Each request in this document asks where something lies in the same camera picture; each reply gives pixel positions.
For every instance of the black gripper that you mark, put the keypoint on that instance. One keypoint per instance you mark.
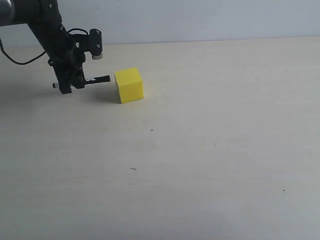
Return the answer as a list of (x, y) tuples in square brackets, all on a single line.
[(60, 47)]

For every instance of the black and white marker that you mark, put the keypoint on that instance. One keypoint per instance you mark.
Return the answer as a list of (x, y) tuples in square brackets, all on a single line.
[(97, 79)]

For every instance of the yellow foam cube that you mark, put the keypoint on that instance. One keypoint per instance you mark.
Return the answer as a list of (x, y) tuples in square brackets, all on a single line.
[(129, 85)]

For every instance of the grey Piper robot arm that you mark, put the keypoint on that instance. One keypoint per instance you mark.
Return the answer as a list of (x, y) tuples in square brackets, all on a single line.
[(17, 12)]

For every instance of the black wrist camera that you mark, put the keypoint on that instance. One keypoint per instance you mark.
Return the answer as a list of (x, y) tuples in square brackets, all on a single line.
[(95, 44)]

